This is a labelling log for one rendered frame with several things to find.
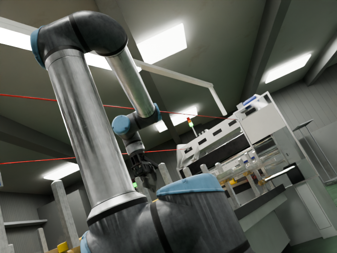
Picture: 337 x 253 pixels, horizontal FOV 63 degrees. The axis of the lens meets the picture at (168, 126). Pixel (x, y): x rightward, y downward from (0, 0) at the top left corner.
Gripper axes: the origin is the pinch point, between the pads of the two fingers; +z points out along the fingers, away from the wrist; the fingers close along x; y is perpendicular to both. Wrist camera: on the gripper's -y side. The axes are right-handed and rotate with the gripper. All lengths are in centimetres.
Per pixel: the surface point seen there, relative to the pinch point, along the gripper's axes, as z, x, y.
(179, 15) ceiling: -238, 16, -218
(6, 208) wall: -191, -642, -338
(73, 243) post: 9.5, -22.3, 35.6
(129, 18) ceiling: -238, -33, -159
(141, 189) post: -5.7, -15.7, -13.2
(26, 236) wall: -112, -662, -389
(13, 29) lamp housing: -137, -47, 13
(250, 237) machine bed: 57, -14, -151
